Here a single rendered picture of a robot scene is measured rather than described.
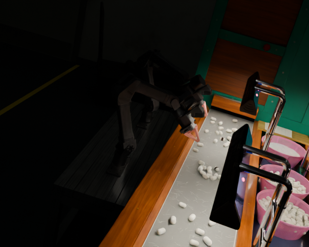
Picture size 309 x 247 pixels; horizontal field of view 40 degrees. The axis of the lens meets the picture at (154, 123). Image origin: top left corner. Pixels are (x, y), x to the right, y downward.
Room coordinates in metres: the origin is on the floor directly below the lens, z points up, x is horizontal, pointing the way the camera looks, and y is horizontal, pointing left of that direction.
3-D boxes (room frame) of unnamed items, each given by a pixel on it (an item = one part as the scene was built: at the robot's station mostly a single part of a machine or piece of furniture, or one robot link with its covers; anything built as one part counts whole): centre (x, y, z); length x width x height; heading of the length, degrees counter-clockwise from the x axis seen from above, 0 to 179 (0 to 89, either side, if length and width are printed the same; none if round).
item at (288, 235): (1.59, -0.64, 0.72); 0.27 x 0.27 x 0.10
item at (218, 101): (2.63, -0.48, 0.83); 0.30 x 0.06 x 0.07; 80
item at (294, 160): (2.30, -0.77, 0.72); 0.27 x 0.27 x 0.10
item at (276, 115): (2.16, -0.54, 0.90); 0.20 x 0.19 x 0.45; 170
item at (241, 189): (1.23, -0.29, 1.08); 0.62 x 0.08 x 0.07; 170
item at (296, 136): (2.52, -0.80, 0.77); 0.33 x 0.15 x 0.01; 80
